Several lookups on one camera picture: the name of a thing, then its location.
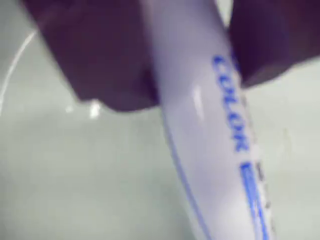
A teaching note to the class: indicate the white pen with blue cap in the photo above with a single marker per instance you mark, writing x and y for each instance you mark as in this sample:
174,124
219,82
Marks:
200,120

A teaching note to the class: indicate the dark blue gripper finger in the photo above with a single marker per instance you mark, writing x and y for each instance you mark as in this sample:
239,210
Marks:
100,50
275,37

